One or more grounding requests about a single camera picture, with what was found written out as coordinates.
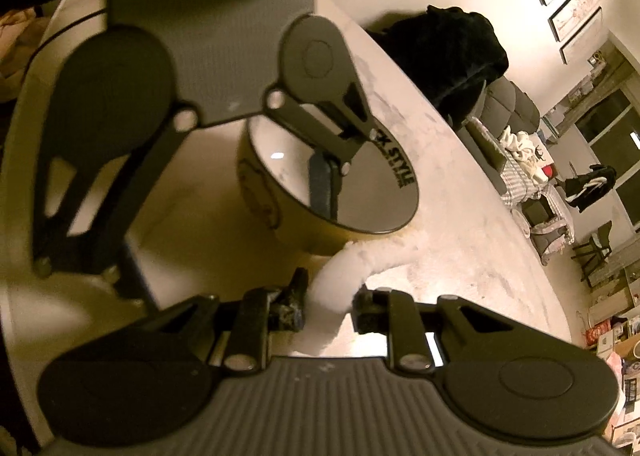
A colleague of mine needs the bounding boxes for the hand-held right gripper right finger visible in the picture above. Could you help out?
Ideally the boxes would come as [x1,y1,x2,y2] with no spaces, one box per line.
[352,286,506,373]

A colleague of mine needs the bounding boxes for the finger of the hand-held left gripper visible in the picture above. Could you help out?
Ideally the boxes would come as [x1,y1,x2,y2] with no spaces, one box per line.
[264,80,378,219]
[31,108,200,307]

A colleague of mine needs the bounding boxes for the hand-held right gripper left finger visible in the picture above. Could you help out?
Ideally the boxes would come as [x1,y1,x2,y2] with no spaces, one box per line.
[145,268,308,372]

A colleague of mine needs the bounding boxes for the white sponge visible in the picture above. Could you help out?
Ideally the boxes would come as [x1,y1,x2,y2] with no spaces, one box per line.
[307,236,426,357]

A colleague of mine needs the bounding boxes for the yellow bowl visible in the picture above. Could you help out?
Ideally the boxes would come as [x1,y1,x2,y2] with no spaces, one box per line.
[235,116,420,257]

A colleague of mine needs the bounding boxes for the black coat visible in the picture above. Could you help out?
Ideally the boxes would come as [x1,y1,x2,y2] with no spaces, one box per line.
[365,6,508,127]

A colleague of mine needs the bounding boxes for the checked sofa cover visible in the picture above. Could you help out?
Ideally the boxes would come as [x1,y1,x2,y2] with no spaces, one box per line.
[500,156,538,209]

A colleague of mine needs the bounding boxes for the grey backpack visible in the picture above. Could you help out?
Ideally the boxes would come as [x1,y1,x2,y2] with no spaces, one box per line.
[530,216,576,264]

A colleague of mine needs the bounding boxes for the white blanket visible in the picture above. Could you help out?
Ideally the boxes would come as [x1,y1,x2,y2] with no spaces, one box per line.
[500,128,546,171]

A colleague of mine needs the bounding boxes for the checked ottoman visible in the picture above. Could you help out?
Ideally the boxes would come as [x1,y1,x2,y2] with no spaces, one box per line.
[520,183,568,229]

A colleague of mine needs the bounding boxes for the grey sofa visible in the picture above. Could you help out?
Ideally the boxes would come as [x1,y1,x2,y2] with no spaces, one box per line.
[460,78,543,171]

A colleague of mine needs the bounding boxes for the white cushion with black print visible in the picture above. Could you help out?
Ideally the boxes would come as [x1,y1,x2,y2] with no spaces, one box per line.
[530,143,551,171]

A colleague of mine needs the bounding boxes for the dark wooden chair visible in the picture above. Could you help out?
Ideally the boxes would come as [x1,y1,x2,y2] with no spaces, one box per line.
[572,221,613,281]

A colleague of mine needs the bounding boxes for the patterned curtain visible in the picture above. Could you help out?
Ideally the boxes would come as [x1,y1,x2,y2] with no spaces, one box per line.
[550,58,636,131]
[590,238,640,287]

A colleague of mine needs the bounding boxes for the clothes on coat rack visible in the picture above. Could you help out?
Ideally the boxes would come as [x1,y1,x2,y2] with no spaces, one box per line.
[562,163,621,211]

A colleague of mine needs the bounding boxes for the window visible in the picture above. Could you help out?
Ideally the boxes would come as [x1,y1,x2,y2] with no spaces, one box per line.
[575,86,640,227]

